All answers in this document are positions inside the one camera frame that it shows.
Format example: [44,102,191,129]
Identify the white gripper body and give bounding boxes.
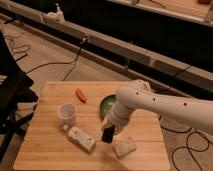
[107,106,133,127]

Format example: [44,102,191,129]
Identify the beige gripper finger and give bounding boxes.
[114,126,124,135]
[102,116,112,128]

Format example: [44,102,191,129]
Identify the black eraser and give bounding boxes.
[102,126,115,143]

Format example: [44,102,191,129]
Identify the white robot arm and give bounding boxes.
[102,80,213,135]

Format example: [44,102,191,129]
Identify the green bowl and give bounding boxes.
[99,95,116,119]

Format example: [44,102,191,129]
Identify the white carton box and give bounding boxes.
[62,124,96,153]

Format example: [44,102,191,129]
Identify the orange carrot toy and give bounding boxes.
[75,88,87,103]

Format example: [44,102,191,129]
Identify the white plastic cup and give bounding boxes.
[57,103,76,126]

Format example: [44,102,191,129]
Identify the black chair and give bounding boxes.
[0,31,38,162]

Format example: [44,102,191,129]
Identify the black cables near box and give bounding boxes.
[156,113,213,171]

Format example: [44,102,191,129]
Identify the black floor cable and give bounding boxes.
[24,35,90,82]

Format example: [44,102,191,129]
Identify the white object on rail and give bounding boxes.
[44,3,65,22]

